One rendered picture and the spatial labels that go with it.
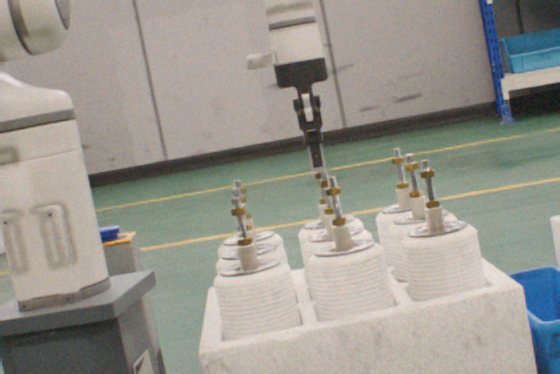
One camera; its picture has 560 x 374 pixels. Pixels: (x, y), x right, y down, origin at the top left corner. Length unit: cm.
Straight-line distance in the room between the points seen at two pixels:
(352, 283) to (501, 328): 18
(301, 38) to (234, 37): 516
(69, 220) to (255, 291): 30
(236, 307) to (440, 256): 25
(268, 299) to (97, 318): 31
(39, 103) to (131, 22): 578
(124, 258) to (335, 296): 26
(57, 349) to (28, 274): 8
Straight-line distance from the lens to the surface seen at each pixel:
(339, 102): 650
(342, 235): 124
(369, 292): 123
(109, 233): 128
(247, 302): 122
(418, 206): 137
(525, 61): 576
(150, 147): 677
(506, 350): 124
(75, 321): 97
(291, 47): 144
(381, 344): 121
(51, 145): 99
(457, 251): 123
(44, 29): 99
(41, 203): 99
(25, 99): 99
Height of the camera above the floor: 47
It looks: 5 degrees down
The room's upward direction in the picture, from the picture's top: 11 degrees counter-clockwise
